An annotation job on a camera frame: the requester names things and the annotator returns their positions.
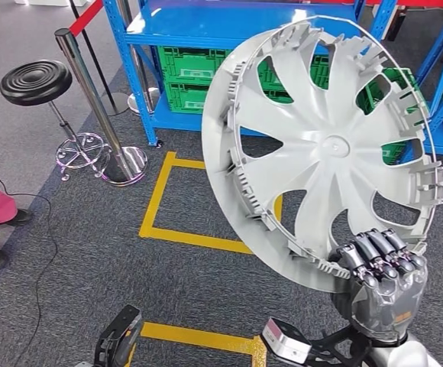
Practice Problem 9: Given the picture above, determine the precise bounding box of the thin black pole stand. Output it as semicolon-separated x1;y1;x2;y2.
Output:
67;0;131;116

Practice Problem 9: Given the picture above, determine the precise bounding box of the black round stool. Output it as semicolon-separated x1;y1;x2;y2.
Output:
0;60;112;182

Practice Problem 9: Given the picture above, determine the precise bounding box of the black floor cable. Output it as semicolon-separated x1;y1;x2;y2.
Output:
0;164;60;367

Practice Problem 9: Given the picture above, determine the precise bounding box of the grey plastic wheel cover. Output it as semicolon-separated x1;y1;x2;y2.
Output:
201;15;443;295

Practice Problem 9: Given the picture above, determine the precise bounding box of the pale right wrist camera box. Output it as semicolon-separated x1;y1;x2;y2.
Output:
261;317;313;365

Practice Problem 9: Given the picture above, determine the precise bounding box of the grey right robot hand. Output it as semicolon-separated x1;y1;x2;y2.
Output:
330;228;429;346

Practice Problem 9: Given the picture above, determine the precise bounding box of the red barrier belt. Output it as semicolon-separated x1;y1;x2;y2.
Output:
309;0;443;8
68;0;104;37

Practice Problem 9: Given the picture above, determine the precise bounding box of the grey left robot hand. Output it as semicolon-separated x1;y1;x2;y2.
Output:
93;304;145;367

